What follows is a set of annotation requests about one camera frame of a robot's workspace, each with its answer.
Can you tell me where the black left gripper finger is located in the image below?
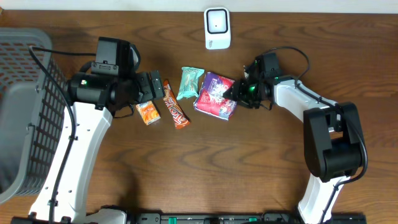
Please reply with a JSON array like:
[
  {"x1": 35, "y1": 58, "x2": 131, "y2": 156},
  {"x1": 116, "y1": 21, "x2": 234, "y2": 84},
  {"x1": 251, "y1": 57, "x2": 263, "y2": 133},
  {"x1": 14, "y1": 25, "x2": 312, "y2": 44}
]
[
  {"x1": 153, "y1": 83, "x2": 165, "y2": 99},
  {"x1": 150, "y1": 70, "x2": 162, "y2": 86}
]

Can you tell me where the small orange snack packet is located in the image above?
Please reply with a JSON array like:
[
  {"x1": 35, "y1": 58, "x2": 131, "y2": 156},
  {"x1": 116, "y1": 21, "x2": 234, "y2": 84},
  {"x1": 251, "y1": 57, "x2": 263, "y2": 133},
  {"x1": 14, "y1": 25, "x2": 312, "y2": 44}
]
[{"x1": 136, "y1": 101, "x2": 161, "y2": 125}]

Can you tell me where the purple red snack packet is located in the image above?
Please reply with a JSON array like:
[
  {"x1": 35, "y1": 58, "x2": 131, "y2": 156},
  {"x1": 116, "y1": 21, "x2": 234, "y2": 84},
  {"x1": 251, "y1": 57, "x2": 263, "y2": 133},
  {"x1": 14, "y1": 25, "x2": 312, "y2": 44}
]
[{"x1": 193, "y1": 72, "x2": 237, "y2": 121}]

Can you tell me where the red chocolate bar wrapper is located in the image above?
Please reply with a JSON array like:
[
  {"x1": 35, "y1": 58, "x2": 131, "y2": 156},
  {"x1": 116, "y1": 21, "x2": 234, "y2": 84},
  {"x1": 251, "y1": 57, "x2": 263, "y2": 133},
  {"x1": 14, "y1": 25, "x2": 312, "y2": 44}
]
[{"x1": 163, "y1": 80, "x2": 190, "y2": 129}]

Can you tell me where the teal snack packet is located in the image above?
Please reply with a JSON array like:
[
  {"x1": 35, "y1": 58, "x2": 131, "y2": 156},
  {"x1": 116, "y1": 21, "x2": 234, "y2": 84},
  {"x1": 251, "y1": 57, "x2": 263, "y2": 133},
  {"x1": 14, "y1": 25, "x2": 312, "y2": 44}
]
[{"x1": 177, "y1": 67, "x2": 205, "y2": 100}]

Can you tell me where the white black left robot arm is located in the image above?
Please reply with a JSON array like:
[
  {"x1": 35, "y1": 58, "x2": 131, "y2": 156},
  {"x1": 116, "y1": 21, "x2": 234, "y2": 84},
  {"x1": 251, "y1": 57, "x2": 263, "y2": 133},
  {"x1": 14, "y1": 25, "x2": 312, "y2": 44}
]
[{"x1": 11, "y1": 70, "x2": 165, "y2": 223}]

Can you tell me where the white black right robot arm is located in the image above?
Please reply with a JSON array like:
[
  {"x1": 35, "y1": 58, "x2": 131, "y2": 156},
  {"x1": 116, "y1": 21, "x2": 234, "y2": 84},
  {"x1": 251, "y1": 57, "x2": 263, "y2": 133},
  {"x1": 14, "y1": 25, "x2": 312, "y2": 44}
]
[{"x1": 223, "y1": 50, "x2": 368, "y2": 223}]

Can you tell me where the white barcode scanner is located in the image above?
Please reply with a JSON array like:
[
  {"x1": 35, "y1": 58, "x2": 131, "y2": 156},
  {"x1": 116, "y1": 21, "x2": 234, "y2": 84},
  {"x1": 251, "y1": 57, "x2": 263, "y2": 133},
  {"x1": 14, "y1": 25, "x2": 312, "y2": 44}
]
[{"x1": 203, "y1": 7, "x2": 231, "y2": 50}]

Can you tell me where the grey plastic basket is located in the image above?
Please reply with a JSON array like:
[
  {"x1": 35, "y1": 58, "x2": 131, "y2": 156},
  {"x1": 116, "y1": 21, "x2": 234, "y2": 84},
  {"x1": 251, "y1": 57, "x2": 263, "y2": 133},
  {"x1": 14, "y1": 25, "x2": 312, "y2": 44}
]
[{"x1": 1, "y1": 28, "x2": 66, "y2": 203}]

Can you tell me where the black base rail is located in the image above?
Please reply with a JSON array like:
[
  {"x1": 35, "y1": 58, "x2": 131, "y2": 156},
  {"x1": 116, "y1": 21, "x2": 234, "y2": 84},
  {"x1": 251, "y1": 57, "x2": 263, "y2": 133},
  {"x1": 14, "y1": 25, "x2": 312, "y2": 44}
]
[{"x1": 133, "y1": 212, "x2": 368, "y2": 224}]

